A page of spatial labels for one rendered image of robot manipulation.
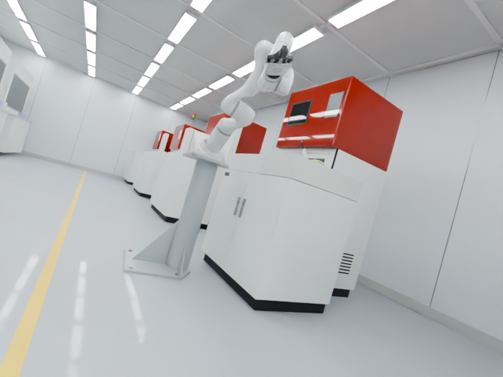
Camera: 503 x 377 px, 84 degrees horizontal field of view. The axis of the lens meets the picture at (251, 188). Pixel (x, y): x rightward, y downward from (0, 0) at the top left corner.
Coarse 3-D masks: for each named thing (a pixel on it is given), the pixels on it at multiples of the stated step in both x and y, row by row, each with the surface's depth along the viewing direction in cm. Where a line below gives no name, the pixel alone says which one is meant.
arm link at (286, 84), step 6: (282, 42) 140; (276, 48) 138; (288, 48) 141; (288, 54) 142; (288, 72) 133; (282, 78) 128; (288, 78) 129; (282, 84) 127; (288, 84) 128; (276, 90) 129; (282, 90) 128; (288, 90) 128
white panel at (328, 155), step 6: (282, 150) 291; (288, 150) 282; (294, 150) 274; (300, 150) 266; (306, 150) 258; (312, 150) 251; (318, 150) 245; (324, 150) 238; (330, 150) 232; (336, 150) 228; (312, 156) 249; (318, 156) 243; (324, 156) 236; (330, 156) 230; (324, 162) 234; (330, 162) 229
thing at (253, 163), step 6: (234, 156) 237; (240, 156) 227; (246, 156) 218; (252, 156) 210; (258, 156) 203; (264, 156) 196; (234, 162) 234; (240, 162) 224; (246, 162) 216; (252, 162) 208; (258, 162) 200; (228, 168) 241; (234, 168) 231; (240, 168) 222; (246, 168) 213; (252, 168) 206; (258, 168) 198
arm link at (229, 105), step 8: (264, 40) 160; (256, 48) 161; (264, 48) 159; (256, 56) 162; (264, 56) 161; (256, 64) 165; (256, 72) 166; (248, 80) 171; (256, 80) 168; (240, 88) 175; (248, 88) 171; (256, 88) 171; (232, 96) 174; (240, 96) 174; (248, 96) 176; (224, 104) 177; (232, 104) 176; (232, 112) 178
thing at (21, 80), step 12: (12, 60) 561; (12, 72) 563; (24, 72) 632; (12, 84) 580; (24, 84) 657; (0, 96) 558; (12, 96) 603; (24, 96) 687; (12, 108) 625; (12, 120) 578; (24, 120) 657; (12, 132) 595; (24, 132) 690; (0, 144) 573; (12, 144) 621
